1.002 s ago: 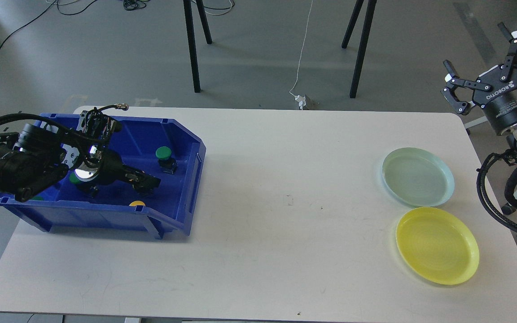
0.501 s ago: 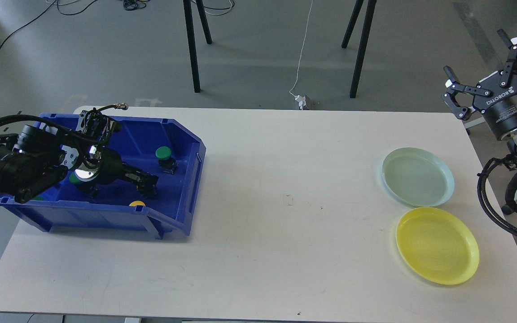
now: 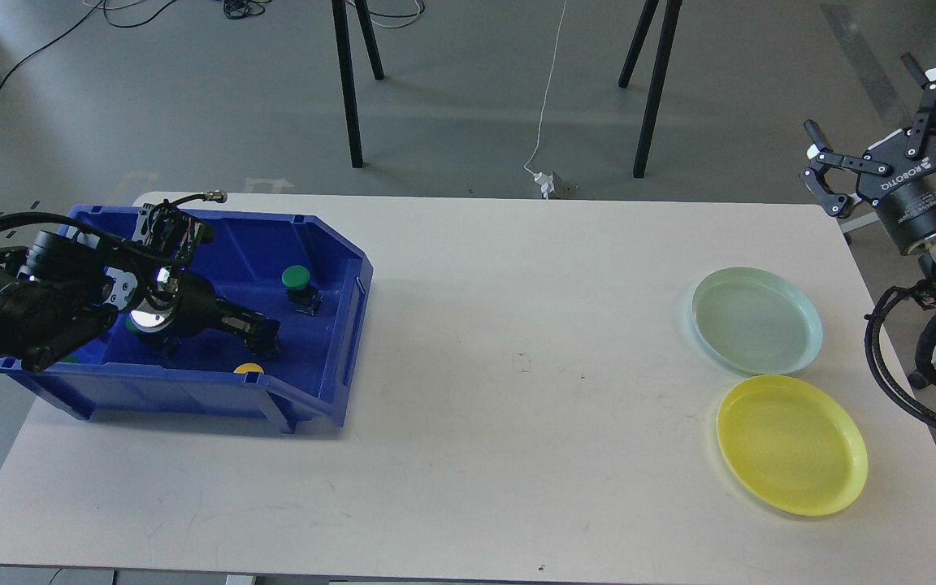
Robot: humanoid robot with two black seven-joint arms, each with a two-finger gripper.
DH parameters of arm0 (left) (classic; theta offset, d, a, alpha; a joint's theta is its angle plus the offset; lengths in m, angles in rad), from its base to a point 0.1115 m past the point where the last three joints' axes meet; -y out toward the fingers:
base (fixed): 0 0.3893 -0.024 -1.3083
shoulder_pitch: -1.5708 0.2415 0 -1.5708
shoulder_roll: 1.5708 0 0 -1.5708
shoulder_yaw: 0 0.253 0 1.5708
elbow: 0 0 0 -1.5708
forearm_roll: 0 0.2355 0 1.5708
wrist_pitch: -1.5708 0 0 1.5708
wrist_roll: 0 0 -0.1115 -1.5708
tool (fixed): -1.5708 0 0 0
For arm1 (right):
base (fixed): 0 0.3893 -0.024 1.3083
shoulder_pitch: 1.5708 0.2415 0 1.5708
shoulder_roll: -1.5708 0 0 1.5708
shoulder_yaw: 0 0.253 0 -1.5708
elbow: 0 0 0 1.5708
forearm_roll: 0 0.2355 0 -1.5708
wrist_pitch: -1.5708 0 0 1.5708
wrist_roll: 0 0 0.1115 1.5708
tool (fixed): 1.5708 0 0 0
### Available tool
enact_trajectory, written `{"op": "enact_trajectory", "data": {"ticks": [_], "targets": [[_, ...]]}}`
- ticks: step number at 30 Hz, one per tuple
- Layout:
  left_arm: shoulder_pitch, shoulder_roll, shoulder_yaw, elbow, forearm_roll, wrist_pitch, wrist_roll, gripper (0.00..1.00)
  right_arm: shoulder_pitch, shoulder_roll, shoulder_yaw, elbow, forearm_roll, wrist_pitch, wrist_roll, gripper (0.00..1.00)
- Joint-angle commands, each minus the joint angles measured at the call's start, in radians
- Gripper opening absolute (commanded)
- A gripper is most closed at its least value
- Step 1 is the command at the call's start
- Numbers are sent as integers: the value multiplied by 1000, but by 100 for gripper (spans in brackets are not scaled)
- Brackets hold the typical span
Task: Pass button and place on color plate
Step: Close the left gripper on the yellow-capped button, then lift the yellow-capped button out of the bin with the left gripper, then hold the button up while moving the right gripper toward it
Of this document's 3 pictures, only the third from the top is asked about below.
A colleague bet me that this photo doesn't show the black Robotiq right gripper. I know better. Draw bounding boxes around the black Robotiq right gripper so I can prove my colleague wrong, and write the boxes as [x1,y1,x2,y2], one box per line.
[801,54,936,255]

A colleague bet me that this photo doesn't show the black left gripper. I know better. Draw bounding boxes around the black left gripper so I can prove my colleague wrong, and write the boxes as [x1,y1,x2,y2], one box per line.
[131,271,283,360]

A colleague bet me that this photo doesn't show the green push button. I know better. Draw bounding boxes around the green push button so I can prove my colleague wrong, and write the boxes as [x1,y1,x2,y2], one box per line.
[281,264,323,316]
[125,314,182,359]

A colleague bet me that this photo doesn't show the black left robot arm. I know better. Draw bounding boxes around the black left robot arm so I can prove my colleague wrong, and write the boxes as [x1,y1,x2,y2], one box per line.
[0,190,281,373]

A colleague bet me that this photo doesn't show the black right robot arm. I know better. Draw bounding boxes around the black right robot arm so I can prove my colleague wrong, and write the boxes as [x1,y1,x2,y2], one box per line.
[799,53,936,432]

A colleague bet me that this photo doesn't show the yellow button at bin front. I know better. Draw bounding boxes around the yellow button at bin front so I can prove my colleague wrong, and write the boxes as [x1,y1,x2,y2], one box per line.
[233,362,264,375]

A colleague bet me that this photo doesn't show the pale green plate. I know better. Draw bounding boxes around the pale green plate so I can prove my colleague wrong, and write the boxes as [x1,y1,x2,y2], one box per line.
[687,266,824,375]

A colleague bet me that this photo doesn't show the yellow plate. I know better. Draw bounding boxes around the yellow plate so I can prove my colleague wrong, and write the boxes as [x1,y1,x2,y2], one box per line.
[716,375,869,518]

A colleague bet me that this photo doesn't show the blue plastic bin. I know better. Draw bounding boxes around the blue plastic bin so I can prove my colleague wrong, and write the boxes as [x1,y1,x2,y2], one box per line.
[0,201,372,433]

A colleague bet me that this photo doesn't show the black tripod legs right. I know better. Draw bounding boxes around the black tripod legs right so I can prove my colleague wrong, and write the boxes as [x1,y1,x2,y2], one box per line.
[617,1,683,179]

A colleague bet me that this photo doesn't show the black tripod legs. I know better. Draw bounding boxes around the black tripod legs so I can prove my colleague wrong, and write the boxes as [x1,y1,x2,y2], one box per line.
[330,1,385,169]
[617,1,683,179]

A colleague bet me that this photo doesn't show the white power plug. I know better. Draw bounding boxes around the white power plug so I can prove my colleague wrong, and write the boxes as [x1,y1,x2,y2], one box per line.
[531,171,577,200]

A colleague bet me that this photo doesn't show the black tripod legs left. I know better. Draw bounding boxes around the black tripod legs left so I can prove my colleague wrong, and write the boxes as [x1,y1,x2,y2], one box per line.
[330,1,385,169]

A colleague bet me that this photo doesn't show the black floor cables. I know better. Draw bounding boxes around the black floor cables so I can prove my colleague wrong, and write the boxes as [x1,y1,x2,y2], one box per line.
[0,0,428,141]

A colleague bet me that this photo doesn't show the white cable on floor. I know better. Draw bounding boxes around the white cable on floor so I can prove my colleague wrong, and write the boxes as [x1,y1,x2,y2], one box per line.
[523,0,568,176]

